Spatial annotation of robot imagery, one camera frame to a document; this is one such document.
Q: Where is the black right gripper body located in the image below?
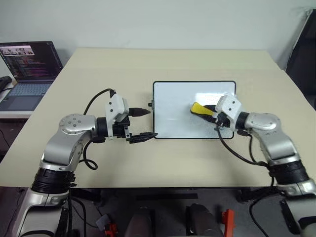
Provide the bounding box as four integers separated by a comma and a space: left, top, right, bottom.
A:
214, 112, 234, 131

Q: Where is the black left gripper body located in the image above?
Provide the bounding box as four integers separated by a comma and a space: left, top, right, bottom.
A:
113, 115, 132, 142

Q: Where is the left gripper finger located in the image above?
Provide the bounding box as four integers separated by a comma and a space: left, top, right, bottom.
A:
129, 107, 151, 118
128, 132, 158, 144

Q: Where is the yellow whiteboard eraser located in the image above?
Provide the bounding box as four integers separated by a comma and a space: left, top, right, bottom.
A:
189, 101, 215, 117

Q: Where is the black-framed whiteboard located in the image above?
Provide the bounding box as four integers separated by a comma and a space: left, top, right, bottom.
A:
147, 80, 237, 140

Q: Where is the dark rounded shape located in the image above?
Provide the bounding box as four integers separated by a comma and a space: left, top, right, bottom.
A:
186, 203, 225, 237
126, 206, 161, 237

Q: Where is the white plug on floor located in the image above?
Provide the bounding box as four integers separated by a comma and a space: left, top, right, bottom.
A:
96, 214, 110, 229

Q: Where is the dark panel with grey edge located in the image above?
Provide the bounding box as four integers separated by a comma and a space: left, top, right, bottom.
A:
285, 8, 316, 111

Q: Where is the orange clamp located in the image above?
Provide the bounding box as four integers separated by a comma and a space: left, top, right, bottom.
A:
104, 223, 117, 237
221, 209, 235, 237

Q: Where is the open grey laptop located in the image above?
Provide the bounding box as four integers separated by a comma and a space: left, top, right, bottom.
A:
0, 40, 63, 112

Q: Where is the black device beside laptop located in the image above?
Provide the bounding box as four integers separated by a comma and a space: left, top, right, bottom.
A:
0, 76, 13, 92

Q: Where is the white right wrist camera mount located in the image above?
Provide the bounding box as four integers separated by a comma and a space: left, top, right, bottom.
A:
215, 94, 243, 124

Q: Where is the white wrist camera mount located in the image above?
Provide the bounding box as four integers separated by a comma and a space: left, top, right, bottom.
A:
104, 94, 130, 141
215, 94, 243, 124

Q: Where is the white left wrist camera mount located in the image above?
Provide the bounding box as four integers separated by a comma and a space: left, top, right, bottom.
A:
104, 94, 130, 141

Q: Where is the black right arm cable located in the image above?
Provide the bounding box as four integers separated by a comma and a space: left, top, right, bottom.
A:
215, 124, 269, 166

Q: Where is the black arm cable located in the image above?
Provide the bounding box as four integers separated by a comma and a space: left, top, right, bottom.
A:
82, 88, 117, 171
215, 124, 269, 166

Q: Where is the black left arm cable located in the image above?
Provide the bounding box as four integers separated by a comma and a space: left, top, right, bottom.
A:
82, 88, 117, 171

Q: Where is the black floor cable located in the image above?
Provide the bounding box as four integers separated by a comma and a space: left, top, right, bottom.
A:
248, 194, 274, 237

